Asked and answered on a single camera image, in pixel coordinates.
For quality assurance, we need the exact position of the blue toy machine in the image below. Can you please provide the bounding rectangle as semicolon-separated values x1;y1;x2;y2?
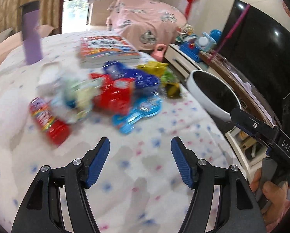
179;31;217;63

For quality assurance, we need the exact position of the sofa with pink cushions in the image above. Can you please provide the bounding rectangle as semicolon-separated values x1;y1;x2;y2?
0;24;55;75

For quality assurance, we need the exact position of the white floral tablecloth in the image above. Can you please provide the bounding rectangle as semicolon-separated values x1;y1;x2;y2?
0;30;240;233

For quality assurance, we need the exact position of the ferris wheel toy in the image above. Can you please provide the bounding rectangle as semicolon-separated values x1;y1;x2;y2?
175;24;197;44

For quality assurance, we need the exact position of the white trash bin black liner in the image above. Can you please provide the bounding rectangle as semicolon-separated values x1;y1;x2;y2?
186;70;241;122

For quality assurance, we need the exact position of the pink kettlebell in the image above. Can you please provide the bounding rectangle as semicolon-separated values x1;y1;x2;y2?
151;44;168;62

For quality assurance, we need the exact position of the person's right hand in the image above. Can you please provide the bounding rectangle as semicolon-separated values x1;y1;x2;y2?
261;181;290;232

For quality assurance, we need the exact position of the yellow green snack bag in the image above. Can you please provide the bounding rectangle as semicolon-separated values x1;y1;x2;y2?
137;61;186;99

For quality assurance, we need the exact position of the blue plastic snack wrapper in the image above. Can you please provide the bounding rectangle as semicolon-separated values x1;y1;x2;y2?
102;61;160;96

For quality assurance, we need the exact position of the red candy tube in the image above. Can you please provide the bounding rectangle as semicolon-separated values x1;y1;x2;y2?
29;97;70;147

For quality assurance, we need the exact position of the blue spiky ball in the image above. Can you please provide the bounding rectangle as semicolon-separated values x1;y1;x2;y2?
210;30;222;43

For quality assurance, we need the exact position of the black flat television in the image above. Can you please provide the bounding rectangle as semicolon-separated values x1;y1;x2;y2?
219;0;290;120

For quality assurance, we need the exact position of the pink heart furniture cover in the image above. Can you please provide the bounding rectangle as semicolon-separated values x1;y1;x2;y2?
106;0;186;50

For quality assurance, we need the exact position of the red snack bag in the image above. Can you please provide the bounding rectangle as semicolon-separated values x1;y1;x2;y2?
89;73;135;115

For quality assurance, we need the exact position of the blue blister toy package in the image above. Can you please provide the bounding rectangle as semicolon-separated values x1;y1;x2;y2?
112;96;162;134

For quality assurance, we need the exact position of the white tv cabinet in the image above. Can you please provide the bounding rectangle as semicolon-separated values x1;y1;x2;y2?
164;44;274;179

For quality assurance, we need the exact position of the crumpled white green wrapper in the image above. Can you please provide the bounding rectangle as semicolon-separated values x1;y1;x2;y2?
37;62;102;125

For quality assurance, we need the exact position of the purple water bottle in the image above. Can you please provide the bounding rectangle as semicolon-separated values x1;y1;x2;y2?
20;0;42;65

